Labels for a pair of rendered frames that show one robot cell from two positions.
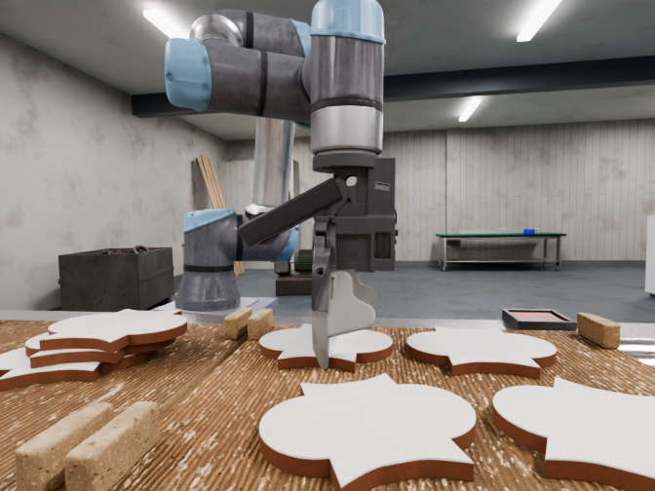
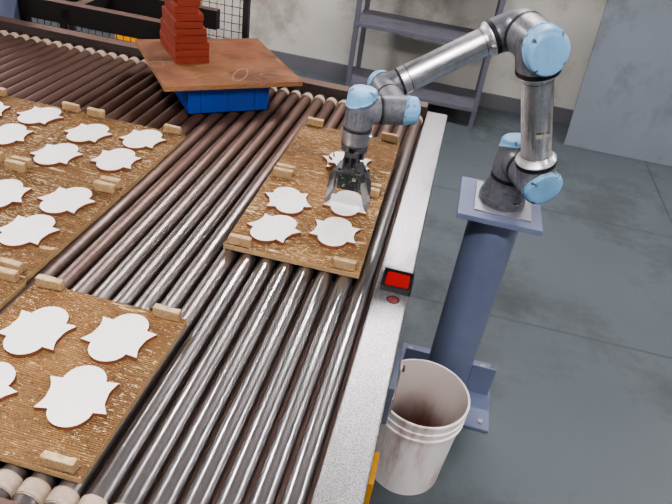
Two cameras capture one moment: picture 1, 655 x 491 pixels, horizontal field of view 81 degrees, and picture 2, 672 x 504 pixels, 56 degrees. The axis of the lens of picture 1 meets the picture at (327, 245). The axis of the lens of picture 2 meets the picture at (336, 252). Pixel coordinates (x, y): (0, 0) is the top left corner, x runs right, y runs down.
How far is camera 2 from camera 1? 179 cm
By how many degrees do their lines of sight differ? 87
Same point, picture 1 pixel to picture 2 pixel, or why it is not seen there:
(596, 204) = not seen: outside the picture
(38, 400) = (315, 164)
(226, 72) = not seen: hidden behind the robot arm
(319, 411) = (291, 193)
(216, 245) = (499, 163)
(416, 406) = (289, 205)
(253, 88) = not seen: hidden behind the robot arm
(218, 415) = (300, 186)
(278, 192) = (524, 148)
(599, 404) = (282, 229)
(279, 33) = (516, 38)
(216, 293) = (489, 193)
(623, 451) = (264, 221)
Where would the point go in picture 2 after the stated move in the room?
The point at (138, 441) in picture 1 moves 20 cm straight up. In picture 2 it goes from (284, 174) to (289, 111)
